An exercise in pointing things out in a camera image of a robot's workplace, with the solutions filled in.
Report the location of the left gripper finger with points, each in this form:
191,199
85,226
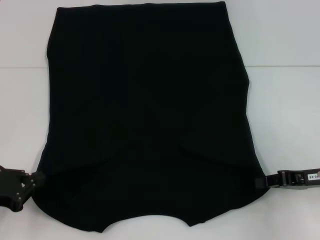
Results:
36,177
27,195

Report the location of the black t-shirt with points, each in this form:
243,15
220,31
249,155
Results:
150,100

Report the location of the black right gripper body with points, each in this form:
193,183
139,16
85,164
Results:
292,178

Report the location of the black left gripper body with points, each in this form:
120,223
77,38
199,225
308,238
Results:
11,185

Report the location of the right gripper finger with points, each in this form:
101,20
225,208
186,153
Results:
271,180

